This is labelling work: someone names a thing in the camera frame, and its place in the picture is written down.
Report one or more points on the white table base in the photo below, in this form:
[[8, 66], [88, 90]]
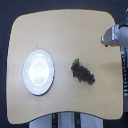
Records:
[[67, 120]]

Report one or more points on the white round plate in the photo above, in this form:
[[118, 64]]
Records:
[[38, 72]]

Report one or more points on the dark grape bunch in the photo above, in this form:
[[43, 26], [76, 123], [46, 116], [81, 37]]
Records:
[[82, 73]]

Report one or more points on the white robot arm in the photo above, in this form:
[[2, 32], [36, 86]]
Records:
[[117, 35]]

